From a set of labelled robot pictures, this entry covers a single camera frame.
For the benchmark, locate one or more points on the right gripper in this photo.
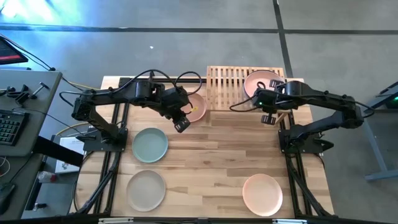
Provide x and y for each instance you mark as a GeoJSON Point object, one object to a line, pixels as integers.
{"type": "Point", "coordinates": [272, 101]}

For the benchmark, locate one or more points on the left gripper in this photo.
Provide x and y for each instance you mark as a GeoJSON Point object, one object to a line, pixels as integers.
{"type": "Point", "coordinates": [175, 101]}

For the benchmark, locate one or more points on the salmon tan plate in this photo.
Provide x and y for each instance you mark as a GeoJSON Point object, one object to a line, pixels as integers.
{"type": "Point", "coordinates": [199, 102]}

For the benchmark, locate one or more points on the dusty pink plate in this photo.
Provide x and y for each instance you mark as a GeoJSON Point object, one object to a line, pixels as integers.
{"type": "Point", "coordinates": [253, 76]}

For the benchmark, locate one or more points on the sage green plate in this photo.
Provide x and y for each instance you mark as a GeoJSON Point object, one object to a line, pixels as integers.
{"type": "Point", "coordinates": [150, 145]}

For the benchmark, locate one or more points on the beige grey plate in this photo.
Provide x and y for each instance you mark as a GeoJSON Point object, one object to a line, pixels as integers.
{"type": "Point", "coordinates": [146, 190]}

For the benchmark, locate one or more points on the light peach plate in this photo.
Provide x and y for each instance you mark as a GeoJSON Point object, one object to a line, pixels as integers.
{"type": "Point", "coordinates": [262, 195]}

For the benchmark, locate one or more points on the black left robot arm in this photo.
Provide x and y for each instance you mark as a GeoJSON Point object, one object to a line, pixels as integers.
{"type": "Point", "coordinates": [109, 95]}

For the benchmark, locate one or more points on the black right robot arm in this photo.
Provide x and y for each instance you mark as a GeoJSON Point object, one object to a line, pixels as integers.
{"type": "Point", "coordinates": [326, 96]}

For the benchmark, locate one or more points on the wooden slatted shelf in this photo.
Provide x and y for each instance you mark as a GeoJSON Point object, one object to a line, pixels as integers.
{"type": "Point", "coordinates": [224, 90]}

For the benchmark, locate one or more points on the white cardboard box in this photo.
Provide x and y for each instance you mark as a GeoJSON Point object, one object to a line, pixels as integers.
{"type": "Point", "coordinates": [73, 144]}

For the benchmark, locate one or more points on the blue-grey metal stand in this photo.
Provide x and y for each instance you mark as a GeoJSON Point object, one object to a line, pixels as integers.
{"type": "Point", "coordinates": [377, 146]}

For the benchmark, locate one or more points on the black device with green light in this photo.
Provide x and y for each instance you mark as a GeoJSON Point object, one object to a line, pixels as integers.
{"type": "Point", "coordinates": [390, 99]}

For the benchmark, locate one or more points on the grey side desk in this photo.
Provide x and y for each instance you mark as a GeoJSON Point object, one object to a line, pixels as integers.
{"type": "Point", "coordinates": [40, 109]}

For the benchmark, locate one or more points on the small red-capped bottle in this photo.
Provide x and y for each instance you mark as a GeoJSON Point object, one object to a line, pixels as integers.
{"type": "Point", "coordinates": [46, 177]}

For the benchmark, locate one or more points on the black bench clamp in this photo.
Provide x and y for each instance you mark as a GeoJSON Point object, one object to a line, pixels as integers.
{"type": "Point", "coordinates": [21, 95]}

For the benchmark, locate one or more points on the small black cylinder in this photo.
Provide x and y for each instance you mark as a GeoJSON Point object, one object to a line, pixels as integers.
{"type": "Point", "coordinates": [40, 206]}

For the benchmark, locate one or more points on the backlit black keyboard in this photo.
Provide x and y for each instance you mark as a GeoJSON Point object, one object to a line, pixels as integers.
{"type": "Point", "coordinates": [12, 127]}

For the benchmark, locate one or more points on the dark computer monitor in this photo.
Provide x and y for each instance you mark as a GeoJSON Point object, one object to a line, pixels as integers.
{"type": "Point", "coordinates": [9, 53]}

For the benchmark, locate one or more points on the black computer mouse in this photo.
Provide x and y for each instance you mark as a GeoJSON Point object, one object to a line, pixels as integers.
{"type": "Point", "coordinates": [6, 196]}

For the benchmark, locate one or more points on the black aluminium table frame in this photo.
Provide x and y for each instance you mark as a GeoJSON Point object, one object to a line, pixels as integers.
{"type": "Point", "coordinates": [126, 118]}

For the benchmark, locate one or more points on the small black frame knob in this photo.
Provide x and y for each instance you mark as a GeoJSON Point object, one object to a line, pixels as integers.
{"type": "Point", "coordinates": [151, 74]}

